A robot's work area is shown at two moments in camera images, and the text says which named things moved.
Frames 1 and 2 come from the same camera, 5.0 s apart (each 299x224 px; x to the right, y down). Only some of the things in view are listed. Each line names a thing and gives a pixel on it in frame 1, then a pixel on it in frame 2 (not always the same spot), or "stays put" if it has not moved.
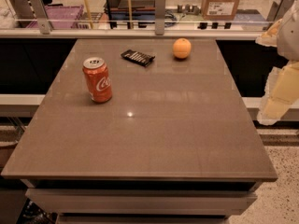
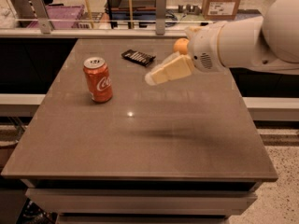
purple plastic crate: [60, 17] stays put
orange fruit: [181, 48] stays put
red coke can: [98, 80] stays put
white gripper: [290, 35] to [204, 49]
